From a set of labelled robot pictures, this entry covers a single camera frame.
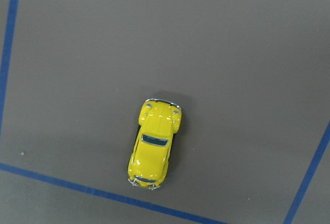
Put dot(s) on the yellow beetle toy car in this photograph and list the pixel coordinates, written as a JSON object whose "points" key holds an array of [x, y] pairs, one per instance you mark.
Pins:
{"points": [[159, 121]]}

